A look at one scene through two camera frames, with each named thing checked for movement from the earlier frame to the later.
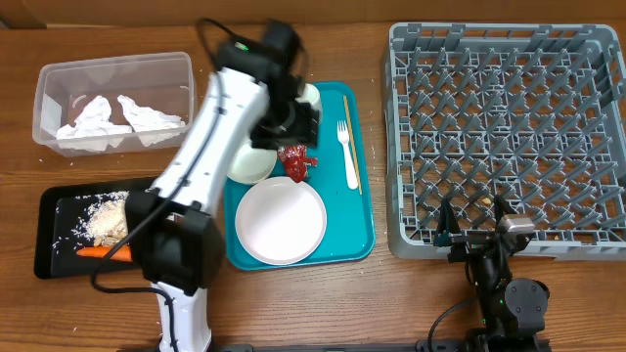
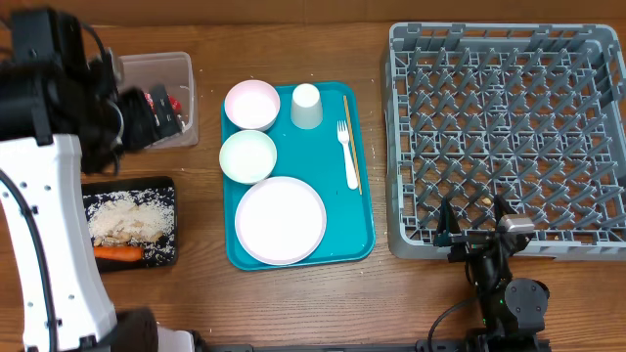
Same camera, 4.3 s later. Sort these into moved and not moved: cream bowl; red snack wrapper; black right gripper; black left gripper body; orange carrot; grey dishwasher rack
Moved: black left gripper body; red snack wrapper
Not moved: black right gripper; grey dishwasher rack; cream bowl; orange carrot
